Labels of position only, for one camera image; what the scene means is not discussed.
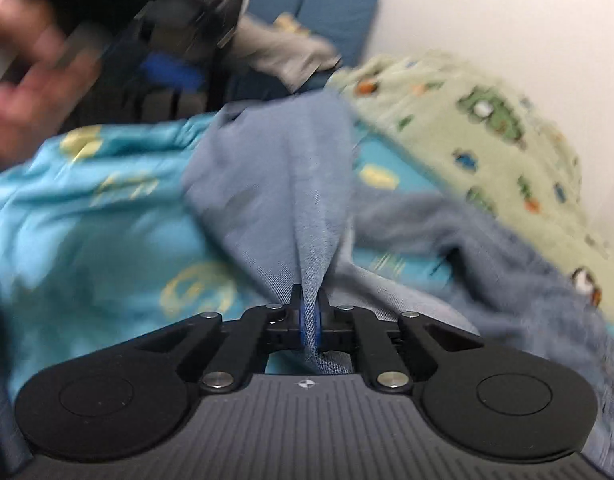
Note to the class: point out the blue denim jeans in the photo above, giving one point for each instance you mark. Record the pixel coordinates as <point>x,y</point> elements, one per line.
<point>274,186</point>

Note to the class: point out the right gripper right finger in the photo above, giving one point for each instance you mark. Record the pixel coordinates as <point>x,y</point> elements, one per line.
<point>359,333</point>

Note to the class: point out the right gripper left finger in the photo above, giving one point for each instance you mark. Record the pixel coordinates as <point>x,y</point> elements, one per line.
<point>249,342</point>

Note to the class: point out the grey cloth on chair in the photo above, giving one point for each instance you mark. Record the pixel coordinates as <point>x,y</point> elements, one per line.
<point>290,57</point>

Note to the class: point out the green cartoon fleece blanket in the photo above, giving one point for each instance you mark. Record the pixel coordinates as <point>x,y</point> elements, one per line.
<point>488,143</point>

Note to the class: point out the teal smiley bed sheet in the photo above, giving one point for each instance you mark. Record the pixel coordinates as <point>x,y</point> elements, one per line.
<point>96,247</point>

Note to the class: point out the person left hand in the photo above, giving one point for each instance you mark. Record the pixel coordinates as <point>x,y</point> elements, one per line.
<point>35,108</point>

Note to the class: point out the blue quilted chair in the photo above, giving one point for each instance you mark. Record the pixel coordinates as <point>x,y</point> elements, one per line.
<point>345,23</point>

